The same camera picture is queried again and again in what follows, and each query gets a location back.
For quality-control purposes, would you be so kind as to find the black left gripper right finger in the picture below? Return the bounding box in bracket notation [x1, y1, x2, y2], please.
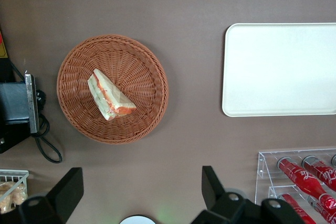
[191, 166, 305, 224]

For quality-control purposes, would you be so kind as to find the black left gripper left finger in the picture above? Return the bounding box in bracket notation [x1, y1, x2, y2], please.
[18, 167, 84, 224]

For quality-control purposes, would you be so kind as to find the triangle sandwich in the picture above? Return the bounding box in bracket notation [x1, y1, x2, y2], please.
[87, 68, 137, 121]

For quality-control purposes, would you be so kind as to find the beige rectangular tray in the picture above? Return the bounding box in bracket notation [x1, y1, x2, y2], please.
[222, 22, 336, 118]

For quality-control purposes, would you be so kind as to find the round brown wicker basket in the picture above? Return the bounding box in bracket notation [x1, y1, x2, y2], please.
[56, 34, 169, 145]

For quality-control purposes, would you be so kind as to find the rice cracker snack pack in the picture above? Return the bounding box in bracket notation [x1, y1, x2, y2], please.
[0, 181, 28, 214]

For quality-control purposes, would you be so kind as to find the clear acrylic bottle rack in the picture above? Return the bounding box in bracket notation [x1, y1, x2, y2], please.
[254, 147, 336, 224]

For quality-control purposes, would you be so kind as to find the red cola bottle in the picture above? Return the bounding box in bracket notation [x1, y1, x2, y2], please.
[301, 155, 336, 192]
[277, 156, 336, 210]
[277, 193, 317, 224]
[306, 195, 336, 224]

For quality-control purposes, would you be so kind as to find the black countertop machine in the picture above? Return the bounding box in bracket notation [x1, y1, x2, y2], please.
[0, 57, 40, 154]

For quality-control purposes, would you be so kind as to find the yellow control panel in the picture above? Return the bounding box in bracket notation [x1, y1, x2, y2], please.
[0, 28, 8, 59]

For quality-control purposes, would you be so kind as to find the black power cable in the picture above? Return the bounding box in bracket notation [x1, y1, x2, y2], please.
[10, 61, 63, 164]

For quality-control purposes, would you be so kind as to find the white wire rack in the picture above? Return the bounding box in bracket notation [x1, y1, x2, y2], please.
[0, 169, 29, 214]

